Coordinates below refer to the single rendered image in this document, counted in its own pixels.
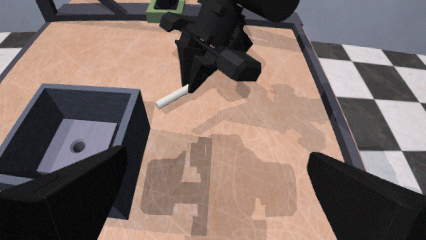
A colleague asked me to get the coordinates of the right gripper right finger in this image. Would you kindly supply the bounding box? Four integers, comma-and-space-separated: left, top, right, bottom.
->
307, 152, 426, 240

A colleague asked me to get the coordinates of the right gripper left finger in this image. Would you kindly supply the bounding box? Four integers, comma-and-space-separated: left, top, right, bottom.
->
0, 145, 128, 240

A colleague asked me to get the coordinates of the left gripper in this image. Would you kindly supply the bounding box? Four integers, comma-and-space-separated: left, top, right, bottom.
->
159, 0, 261, 93

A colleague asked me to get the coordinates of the black metal gantry frame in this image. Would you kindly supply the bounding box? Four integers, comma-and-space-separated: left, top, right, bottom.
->
35, 0, 127, 22

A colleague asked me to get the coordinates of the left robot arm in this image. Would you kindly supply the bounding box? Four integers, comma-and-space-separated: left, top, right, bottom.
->
153, 0, 300, 53

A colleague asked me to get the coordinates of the white cylindrical peg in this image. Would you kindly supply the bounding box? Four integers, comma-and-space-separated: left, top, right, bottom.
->
155, 84, 188, 110

